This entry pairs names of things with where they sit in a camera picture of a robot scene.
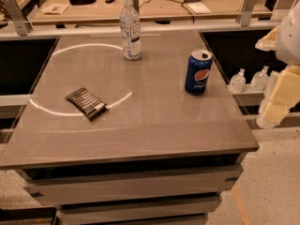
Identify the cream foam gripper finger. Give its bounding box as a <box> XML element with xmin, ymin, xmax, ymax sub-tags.
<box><xmin>255</xmin><ymin>26</ymin><xmax>279</xmax><ymax>52</ymax></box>
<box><xmin>256</xmin><ymin>65</ymin><xmax>300</xmax><ymax>129</ymax></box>

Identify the clear plastic water bottle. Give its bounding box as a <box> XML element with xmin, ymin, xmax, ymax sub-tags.
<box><xmin>119</xmin><ymin>0</ymin><xmax>142</xmax><ymax>60</ymax></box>

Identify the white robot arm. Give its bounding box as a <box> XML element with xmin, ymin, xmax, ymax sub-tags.
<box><xmin>255</xmin><ymin>2</ymin><xmax>300</xmax><ymax>129</ymax></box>

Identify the right clear sanitizer bottle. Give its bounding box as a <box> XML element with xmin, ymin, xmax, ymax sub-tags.
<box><xmin>250</xmin><ymin>66</ymin><xmax>268</xmax><ymax>91</ymax></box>

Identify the clear sanitizer bottle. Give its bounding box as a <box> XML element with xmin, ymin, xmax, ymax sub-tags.
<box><xmin>250</xmin><ymin>66</ymin><xmax>268</xmax><ymax>91</ymax></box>
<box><xmin>229</xmin><ymin>68</ymin><xmax>246</xmax><ymax>94</ymax></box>

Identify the left clear sanitizer bottle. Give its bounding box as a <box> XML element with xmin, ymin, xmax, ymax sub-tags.
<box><xmin>229</xmin><ymin>68</ymin><xmax>246</xmax><ymax>94</ymax></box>

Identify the dark rxbar chocolate wrapper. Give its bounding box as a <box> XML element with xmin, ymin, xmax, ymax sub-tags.
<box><xmin>66</xmin><ymin>87</ymin><xmax>107</xmax><ymax>121</ymax></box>

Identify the blue pepsi soda can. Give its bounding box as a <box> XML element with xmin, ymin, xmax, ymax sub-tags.
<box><xmin>185</xmin><ymin>49</ymin><xmax>213</xmax><ymax>96</ymax></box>

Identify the white paper card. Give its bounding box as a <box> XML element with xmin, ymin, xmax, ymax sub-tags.
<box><xmin>188</xmin><ymin>2</ymin><xmax>211</xmax><ymax>14</ymax></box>

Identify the grey drawer cabinet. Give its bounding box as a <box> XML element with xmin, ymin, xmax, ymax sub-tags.
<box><xmin>20</xmin><ymin>154</ymin><xmax>243</xmax><ymax>225</ymax></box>

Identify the small black device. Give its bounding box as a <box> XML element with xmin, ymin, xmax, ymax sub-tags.
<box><xmin>105</xmin><ymin>0</ymin><xmax>115</xmax><ymax>4</ymax></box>

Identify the black cloth bundle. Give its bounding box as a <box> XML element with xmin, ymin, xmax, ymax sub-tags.
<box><xmin>69</xmin><ymin>0</ymin><xmax>97</xmax><ymax>6</ymax></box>

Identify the wooden back desk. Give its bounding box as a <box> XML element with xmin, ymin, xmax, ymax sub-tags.
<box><xmin>30</xmin><ymin>0</ymin><xmax>274</xmax><ymax>26</ymax></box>

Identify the paper sheet on desk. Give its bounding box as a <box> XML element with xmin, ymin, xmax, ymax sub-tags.
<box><xmin>42</xmin><ymin>3</ymin><xmax>68</xmax><ymax>15</ymax></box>

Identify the right metal bracket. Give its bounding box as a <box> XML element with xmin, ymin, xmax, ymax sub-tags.
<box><xmin>236</xmin><ymin>0</ymin><xmax>256</xmax><ymax>26</ymax></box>

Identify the metal bracket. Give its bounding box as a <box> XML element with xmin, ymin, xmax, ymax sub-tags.
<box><xmin>236</xmin><ymin>0</ymin><xmax>256</xmax><ymax>26</ymax></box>
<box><xmin>2</xmin><ymin>0</ymin><xmax>33</xmax><ymax>36</ymax></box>

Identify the left metal bracket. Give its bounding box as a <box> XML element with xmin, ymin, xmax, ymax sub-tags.
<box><xmin>2</xmin><ymin>0</ymin><xmax>33</xmax><ymax>36</ymax></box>

